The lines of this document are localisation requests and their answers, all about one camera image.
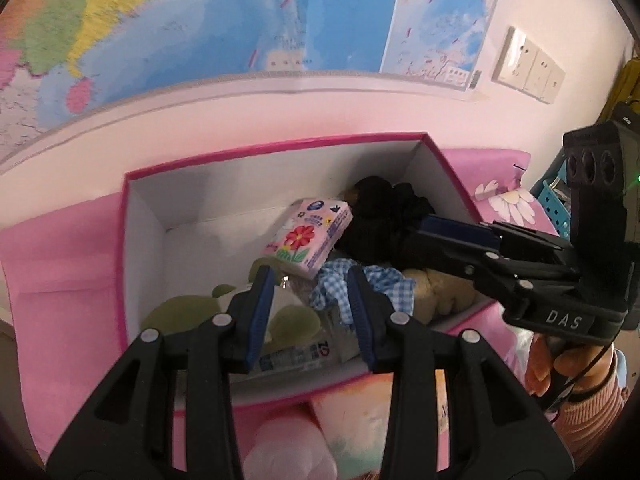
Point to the colourful wall map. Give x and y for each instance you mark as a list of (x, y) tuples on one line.
[(200, 35)]

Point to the person's right hand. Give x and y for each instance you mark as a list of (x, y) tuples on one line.
[(575, 365)]

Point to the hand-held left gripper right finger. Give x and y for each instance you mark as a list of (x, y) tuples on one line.
[(361, 315)]

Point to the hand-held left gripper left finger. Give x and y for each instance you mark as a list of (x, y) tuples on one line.
[(260, 315)]

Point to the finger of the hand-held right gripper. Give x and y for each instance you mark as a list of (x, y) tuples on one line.
[(460, 230), (450, 255)]

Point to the white wall socket plate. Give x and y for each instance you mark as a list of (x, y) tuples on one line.
[(530, 67)]

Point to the pastel tissue pack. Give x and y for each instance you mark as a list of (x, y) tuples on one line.
[(350, 410)]

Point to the beige plush toy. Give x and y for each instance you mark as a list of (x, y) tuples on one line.
[(440, 292)]

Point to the pink cardboard box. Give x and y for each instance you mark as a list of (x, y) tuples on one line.
[(175, 200)]

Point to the blue gingham cloth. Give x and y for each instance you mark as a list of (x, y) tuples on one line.
[(390, 285)]

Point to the person's right forearm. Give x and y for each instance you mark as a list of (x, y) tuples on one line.
[(595, 415)]

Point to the clear pack of cotton pads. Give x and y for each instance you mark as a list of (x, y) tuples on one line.
[(285, 450)]

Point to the pink flowered tissue pack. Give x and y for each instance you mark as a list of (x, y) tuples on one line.
[(307, 235)]

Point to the black cloth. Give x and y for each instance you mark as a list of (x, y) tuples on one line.
[(380, 220)]

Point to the yellow cloth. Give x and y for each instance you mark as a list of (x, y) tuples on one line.
[(627, 85)]

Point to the blue plastic basket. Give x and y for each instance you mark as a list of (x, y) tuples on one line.
[(550, 205)]

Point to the green plush toy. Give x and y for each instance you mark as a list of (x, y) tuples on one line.
[(175, 315)]

